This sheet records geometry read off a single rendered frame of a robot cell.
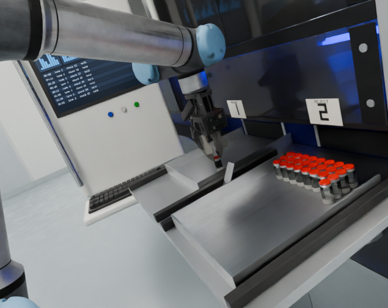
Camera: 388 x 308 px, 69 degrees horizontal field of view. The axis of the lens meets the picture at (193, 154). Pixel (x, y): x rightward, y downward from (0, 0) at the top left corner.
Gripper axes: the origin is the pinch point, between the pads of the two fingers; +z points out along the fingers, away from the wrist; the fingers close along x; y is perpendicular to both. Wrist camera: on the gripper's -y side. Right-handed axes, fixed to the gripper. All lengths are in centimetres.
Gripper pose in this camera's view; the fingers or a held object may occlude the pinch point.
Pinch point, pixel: (214, 154)
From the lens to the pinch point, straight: 85.3
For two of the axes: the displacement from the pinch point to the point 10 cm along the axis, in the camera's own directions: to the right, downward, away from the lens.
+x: 8.5, -4.2, 3.3
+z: 3.2, 8.9, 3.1
